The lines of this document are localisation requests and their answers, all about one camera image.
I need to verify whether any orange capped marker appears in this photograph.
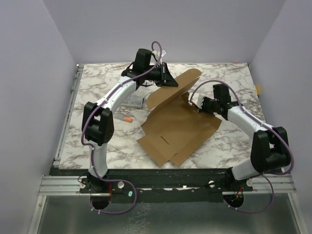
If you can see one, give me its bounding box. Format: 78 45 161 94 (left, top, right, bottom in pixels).
114 115 133 123

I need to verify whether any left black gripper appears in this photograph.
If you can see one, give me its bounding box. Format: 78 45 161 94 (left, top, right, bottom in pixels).
143 61 177 87

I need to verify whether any brown cardboard box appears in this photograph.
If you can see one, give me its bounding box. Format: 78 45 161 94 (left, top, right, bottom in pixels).
138 68 221 167

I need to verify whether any aluminium side rail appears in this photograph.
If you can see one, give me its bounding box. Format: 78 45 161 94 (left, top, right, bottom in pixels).
52 64 84 168

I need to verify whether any black metal base rail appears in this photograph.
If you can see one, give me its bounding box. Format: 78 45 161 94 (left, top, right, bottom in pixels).
49 168 252 208

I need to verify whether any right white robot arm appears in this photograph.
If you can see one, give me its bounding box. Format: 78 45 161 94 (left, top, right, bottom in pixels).
189 83 293 191

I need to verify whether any clear plastic screw organizer box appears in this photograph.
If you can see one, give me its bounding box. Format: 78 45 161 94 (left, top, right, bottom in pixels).
121 94 144 108

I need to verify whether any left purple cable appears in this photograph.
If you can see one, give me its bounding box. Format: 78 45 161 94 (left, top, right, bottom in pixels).
80 41 164 215

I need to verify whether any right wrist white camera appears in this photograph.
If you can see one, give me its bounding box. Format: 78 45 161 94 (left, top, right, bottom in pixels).
188 93 204 109

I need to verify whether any aluminium front extrusion rail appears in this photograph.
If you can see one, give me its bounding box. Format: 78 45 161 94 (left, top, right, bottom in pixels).
39 174 296 195

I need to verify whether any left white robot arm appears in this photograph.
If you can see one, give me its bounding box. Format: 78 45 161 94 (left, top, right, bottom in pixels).
81 49 178 193

